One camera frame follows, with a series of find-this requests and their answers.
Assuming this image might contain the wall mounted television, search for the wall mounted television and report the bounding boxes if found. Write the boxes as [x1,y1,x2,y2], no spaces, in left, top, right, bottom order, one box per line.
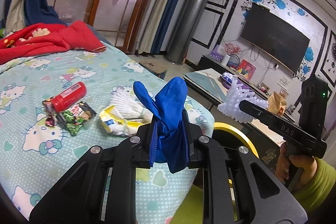
[240,3,310,73]

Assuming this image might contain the white foam fruit net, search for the white foam fruit net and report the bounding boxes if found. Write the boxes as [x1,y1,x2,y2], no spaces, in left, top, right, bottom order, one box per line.
[110,86,153,122]

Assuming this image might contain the green black snack packet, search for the green black snack packet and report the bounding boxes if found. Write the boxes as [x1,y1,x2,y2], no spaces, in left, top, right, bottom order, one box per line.
[56,101,96,136]

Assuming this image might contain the small purple candy wrapper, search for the small purple candy wrapper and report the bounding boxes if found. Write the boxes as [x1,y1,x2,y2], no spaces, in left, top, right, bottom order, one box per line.
[42,97,56,127]

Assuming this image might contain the yellow rimmed trash bin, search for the yellow rimmed trash bin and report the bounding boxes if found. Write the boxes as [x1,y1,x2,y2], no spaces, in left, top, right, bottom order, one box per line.
[212,122,259,158]

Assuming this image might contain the marble top coffee table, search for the marble top coffee table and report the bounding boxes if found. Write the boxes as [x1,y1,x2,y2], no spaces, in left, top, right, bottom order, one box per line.
[183,69,283,143]

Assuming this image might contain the white vase red flowers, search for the white vase red flowers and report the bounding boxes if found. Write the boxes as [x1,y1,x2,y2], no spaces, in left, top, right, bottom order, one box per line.
[223,42,242,56]

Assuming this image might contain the round blue ornament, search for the round blue ornament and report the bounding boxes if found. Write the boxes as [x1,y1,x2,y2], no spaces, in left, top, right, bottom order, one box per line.
[227,54,240,69]

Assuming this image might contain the purple cloth bag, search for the purple cloth bag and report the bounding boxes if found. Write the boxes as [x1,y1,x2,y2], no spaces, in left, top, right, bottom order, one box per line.
[219,72,250,89]

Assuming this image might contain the yellow white snack packet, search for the yellow white snack packet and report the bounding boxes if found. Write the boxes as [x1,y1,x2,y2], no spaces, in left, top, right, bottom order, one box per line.
[99,105,148,137]

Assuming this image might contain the colourful framed picture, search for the colourful framed picture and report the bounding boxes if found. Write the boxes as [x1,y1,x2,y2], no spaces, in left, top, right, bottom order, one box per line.
[236,59,256,81]

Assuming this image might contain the green sleeve forearm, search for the green sleeve forearm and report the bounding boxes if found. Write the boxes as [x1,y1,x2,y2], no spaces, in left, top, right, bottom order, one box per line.
[293,158,335,215]

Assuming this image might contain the black tv cabinet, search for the black tv cabinet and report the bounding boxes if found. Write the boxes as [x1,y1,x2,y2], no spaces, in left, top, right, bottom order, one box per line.
[197,54,297,109]

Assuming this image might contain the red blanket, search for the red blanket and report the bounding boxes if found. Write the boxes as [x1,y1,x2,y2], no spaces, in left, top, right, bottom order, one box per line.
[1,21,106,65]

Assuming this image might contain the person's right hand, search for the person's right hand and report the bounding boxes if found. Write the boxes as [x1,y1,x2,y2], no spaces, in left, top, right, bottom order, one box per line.
[275,142,317,189]

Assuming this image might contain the lavender foam fruit net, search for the lavender foam fruit net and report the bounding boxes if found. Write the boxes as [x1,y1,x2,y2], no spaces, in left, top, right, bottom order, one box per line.
[218,73,269,123]

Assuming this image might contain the red cylindrical bottle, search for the red cylindrical bottle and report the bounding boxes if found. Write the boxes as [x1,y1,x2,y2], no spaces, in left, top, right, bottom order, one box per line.
[51,82,87,113]

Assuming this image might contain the purple box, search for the purple box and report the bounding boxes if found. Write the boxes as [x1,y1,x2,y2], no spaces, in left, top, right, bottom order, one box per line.
[210,44,224,62]

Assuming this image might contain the grey tower air conditioner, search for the grey tower air conditioner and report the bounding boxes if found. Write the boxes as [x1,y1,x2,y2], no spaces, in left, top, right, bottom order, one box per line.
[165,0,208,64]

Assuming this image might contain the blue curtain right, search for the blue curtain right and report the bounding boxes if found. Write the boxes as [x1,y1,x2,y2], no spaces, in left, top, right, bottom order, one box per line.
[135,0,178,55]

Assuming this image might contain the brown paper snack bag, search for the brown paper snack bag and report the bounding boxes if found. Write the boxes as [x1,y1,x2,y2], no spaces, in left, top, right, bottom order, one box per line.
[268,92,286,117]

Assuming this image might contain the tissue pack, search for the tissue pack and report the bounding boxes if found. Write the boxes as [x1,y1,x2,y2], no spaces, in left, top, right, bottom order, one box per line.
[221,72,236,85]

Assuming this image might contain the blue rubber glove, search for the blue rubber glove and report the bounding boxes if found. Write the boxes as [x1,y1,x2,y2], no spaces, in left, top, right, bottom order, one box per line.
[133,77,190,173]

